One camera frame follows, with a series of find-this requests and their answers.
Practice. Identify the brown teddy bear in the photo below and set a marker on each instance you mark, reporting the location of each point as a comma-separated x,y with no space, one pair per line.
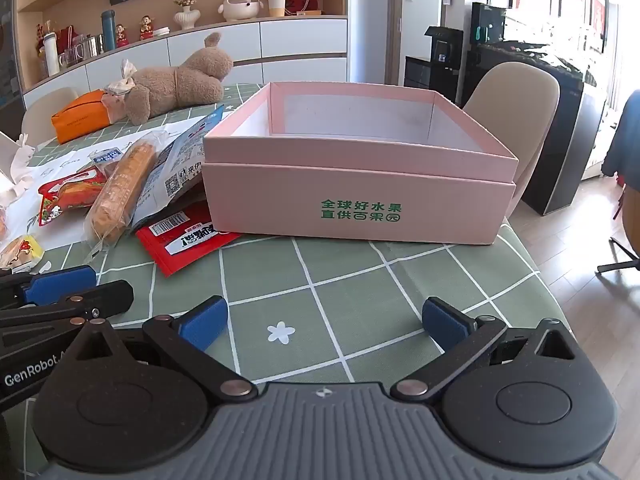
185,82

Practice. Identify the white bottle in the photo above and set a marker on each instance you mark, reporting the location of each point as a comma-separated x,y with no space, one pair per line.
51,57

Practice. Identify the black tank cabinet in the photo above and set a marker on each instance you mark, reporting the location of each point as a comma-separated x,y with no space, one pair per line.
560,135

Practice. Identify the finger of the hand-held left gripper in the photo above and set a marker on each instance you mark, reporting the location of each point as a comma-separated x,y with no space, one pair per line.
100,300
60,284

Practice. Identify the red chicken snack pouch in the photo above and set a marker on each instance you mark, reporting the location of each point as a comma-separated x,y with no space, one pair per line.
65,200

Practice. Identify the green checked tablecloth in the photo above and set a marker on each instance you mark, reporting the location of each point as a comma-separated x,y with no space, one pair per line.
360,285

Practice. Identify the small red figurine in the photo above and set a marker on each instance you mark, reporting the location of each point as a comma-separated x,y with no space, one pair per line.
121,36
146,29

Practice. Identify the blue white snack packet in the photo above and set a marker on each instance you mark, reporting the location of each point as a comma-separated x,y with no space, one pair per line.
175,160

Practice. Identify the fish tank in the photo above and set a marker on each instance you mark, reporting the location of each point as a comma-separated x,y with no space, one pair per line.
540,10

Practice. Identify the glass cups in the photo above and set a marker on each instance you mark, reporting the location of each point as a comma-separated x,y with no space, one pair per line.
82,50

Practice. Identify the white vase with flowers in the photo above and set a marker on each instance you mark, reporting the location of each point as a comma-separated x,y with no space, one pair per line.
187,16

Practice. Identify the orange chair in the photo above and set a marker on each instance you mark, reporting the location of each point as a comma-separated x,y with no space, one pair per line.
632,220

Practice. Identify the pink cardboard box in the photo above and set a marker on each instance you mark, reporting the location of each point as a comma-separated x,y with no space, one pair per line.
360,185

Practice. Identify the rabbit shaped white pot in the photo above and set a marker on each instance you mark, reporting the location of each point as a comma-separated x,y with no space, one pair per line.
240,5

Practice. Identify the beige chair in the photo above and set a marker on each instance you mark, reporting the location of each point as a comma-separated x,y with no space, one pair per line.
520,105
45,115

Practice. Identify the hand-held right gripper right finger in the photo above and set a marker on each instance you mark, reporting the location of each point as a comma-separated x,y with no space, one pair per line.
446,322

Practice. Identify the long bread stick packet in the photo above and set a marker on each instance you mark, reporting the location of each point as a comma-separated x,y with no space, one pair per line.
122,190

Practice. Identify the orange tissue box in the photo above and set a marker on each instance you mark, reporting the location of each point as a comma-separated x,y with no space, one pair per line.
80,117

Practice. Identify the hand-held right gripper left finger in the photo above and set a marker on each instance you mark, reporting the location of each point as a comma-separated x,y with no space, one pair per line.
205,321

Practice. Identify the small yellow snack packet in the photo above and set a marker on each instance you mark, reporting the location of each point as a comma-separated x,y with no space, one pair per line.
20,251

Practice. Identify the black water dispenser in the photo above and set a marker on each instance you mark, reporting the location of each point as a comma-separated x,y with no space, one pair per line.
432,67

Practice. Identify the blue thermos bottle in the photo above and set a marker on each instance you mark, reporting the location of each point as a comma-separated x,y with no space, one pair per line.
108,30

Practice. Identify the cream cup with lid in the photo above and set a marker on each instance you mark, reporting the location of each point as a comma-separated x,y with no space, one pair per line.
276,2

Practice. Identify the dark jacket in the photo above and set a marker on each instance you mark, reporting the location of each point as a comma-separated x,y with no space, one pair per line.
627,135

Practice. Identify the white sideboard cabinet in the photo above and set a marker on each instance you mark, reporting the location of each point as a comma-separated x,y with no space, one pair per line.
300,40

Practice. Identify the red flat snack packet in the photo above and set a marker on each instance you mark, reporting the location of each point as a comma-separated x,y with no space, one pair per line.
185,245

